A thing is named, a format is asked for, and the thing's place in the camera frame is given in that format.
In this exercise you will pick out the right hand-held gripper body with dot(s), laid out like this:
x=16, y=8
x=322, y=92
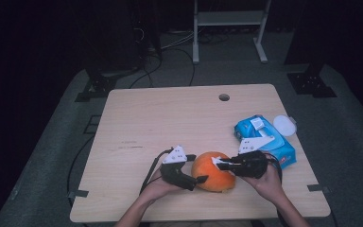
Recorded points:
x=250, y=165

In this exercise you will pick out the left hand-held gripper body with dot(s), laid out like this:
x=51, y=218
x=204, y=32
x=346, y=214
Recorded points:
x=173, y=175

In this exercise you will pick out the white wet wipe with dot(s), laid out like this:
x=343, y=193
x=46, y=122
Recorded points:
x=216, y=160

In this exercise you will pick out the orange plush toy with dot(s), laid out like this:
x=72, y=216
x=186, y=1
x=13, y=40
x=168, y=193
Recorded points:
x=214, y=176

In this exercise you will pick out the blue wet wipe pack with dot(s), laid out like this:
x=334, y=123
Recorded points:
x=283, y=151

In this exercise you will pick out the person's left hand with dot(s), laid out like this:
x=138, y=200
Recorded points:
x=159, y=189

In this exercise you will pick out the person's right hand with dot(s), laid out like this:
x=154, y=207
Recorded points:
x=269, y=186

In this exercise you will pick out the grey tape piece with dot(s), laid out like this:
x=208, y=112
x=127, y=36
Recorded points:
x=78, y=193
x=318, y=188

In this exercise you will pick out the black stand base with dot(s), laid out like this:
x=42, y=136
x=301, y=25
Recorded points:
x=96, y=90
x=312, y=85

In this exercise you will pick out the white metal stand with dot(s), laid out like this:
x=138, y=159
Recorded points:
x=230, y=17

